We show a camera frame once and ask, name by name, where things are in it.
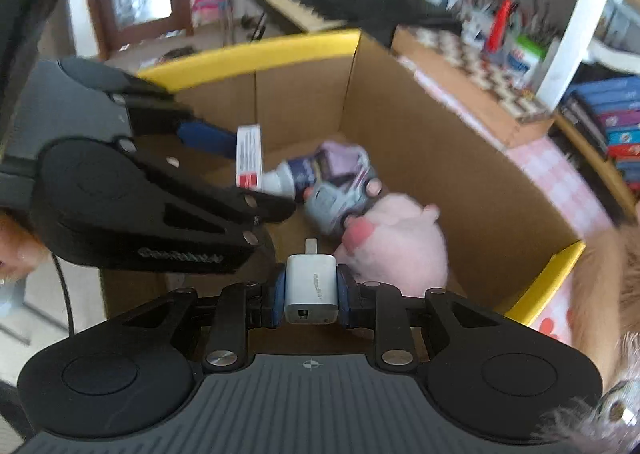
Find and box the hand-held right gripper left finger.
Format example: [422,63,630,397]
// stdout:
[120,274,288,369]

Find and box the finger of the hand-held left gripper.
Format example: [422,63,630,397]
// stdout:
[107,91,239,157]
[117,136,299,245]

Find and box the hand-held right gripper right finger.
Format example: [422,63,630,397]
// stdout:
[336,265,503,371]

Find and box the white charger plug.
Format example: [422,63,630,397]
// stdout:
[284,238,340,325]

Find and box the small white box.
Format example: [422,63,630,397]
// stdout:
[235,125,267,193]

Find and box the white spray bottle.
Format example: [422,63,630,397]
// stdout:
[260,156,322,201]

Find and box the pink plush toy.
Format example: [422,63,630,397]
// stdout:
[332,194,451,299]

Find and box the grey purple toy car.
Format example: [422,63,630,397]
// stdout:
[302,141,385,237]

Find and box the yellow cardboard box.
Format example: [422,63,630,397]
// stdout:
[100,28,587,356]

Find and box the pink checked cloth desktop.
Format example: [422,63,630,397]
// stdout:
[400,58,618,350]

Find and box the person's left hand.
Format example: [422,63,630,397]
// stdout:
[0,211,52,285]

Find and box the printed desk mat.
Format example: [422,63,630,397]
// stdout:
[537,284,577,348]

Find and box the checkered wooden board box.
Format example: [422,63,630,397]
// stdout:
[392,26,557,148]

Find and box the fluffy orange cat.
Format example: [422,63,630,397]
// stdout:
[570,221,640,387]

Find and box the grey fluffy pompom charm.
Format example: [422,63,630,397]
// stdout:
[535,379,640,454]

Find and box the white pen cup green rim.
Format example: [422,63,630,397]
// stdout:
[505,34,549,84]

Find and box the red tassel ornament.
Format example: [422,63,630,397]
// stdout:
[487,0,521,53]

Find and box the row of blue books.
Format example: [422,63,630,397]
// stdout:
[559,76,640,185]

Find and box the white bookshelf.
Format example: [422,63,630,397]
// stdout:
[535,0,640,110]

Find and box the black cable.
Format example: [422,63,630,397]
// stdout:
[49,253,77,335]

